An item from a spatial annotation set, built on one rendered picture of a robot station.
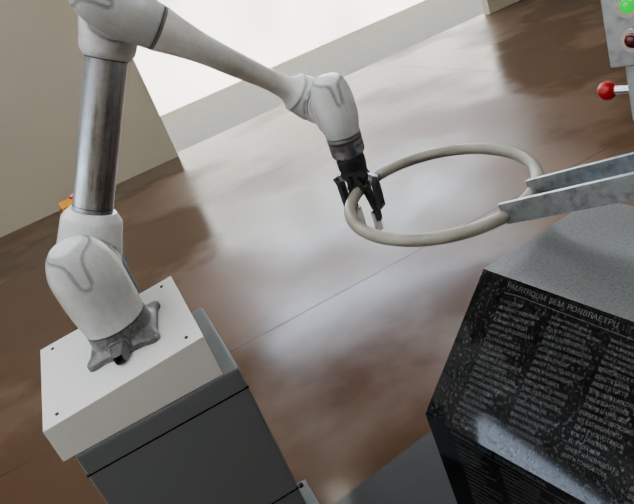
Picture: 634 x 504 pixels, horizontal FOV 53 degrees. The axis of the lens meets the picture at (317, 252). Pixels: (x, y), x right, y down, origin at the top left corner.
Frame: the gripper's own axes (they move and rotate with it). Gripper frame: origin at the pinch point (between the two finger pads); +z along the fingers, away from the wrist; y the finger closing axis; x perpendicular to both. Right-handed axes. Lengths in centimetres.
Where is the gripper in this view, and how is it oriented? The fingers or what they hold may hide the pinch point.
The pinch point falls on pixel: (369, 220)
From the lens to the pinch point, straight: 177.7
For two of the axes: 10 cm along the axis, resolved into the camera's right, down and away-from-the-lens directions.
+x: 5.0, -5.6, 6.6
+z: 3.0, 8.3, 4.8
